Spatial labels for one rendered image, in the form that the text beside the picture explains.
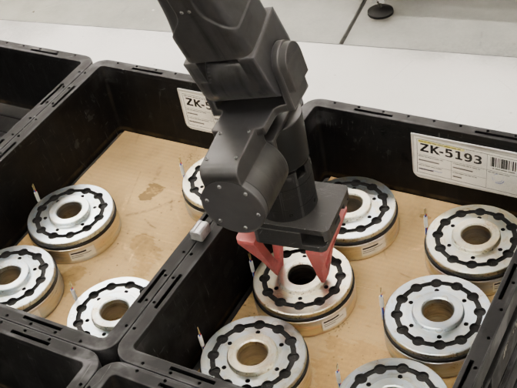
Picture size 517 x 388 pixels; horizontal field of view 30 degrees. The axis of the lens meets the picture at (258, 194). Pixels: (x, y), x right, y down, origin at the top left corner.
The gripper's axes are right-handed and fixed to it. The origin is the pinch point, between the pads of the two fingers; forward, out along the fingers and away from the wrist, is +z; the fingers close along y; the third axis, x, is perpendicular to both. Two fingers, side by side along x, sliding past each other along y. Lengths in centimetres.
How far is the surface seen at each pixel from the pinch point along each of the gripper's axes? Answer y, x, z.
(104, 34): -63, 63, 17
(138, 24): -131, 170, 87
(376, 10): -54, 185, 86
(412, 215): 7.4, 14.2, 4.5
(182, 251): -9.4, -5.4, -5.9
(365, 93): -11, 53, 18
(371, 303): 6.6, 0.7, 4.3
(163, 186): -23.1, 13.1, 4.0
